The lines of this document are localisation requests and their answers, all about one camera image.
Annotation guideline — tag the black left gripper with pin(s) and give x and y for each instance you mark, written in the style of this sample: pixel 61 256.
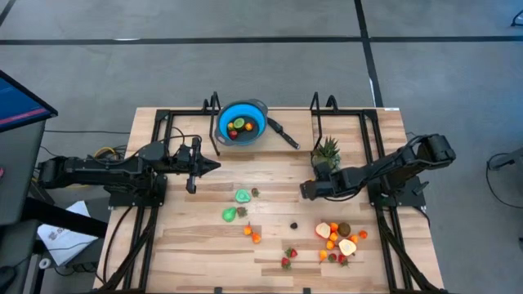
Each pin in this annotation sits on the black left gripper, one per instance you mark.
pixel 190 167

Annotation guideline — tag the green fruit half pale inside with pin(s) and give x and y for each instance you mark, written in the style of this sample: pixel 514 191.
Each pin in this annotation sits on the green fruit half pale inside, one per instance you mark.
pixel 242 196

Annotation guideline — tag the black desk leg bar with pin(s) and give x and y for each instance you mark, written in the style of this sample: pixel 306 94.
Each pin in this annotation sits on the black desk leg bar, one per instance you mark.
pixel 65 218

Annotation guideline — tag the red apple half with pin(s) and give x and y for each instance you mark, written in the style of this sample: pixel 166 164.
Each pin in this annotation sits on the red apple half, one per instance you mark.
pixel 347 247
pixel 323 230

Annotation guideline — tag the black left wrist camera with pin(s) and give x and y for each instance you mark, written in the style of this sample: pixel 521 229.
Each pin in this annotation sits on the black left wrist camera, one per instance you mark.
pixel 184 152

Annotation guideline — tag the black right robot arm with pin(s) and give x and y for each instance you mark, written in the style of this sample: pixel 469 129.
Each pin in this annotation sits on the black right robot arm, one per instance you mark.
pixel 392 163

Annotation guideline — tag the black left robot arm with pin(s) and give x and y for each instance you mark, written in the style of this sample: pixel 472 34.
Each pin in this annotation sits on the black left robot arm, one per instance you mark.
pixel 102 171

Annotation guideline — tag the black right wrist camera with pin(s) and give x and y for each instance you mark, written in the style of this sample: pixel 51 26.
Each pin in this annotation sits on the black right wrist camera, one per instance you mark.
pixel 320 172

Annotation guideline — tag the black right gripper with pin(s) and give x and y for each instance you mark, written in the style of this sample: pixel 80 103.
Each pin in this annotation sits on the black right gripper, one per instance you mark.
pixel 337 181

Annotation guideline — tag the white tape roll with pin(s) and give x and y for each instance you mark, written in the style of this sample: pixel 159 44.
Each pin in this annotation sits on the white tape roll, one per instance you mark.
pixel 44 263

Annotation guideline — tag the black stand foot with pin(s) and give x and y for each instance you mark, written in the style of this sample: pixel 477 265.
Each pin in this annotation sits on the black stand foot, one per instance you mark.
pixel 518 19

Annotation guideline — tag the bright green pear half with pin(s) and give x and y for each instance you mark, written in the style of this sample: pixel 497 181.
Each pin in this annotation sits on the bright green pear half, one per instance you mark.
pixel 229 214

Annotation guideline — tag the white paper sheets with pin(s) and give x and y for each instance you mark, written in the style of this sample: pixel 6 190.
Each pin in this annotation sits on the white paper sheets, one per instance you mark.
pixel 61 241

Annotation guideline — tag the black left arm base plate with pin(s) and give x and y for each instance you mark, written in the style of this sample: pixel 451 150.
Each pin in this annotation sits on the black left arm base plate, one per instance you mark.
pixel 122 200

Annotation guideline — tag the monitor with blue screen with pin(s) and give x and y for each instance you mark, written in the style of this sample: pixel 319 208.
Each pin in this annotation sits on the monitor with blue screen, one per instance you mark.
pixel 20 102

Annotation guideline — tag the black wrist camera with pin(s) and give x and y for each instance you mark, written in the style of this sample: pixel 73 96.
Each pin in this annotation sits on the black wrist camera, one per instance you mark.
pixel 320 172
pixel 184 152

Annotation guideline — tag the black tube stand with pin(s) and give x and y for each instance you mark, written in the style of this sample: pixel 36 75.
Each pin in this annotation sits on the black tube stand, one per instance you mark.
pixel 316 122
pixel 212 122

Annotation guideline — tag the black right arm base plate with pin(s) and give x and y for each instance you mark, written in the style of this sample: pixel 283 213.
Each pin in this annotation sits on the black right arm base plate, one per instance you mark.
pixel 408 196

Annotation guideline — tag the brown whole kiwi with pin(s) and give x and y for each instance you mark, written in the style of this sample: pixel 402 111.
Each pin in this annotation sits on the brown whole kiwi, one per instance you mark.
pixel 344 229

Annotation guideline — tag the black metal table frame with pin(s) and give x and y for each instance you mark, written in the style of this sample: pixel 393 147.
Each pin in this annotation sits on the black metal table frame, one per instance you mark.
pixel 365 134

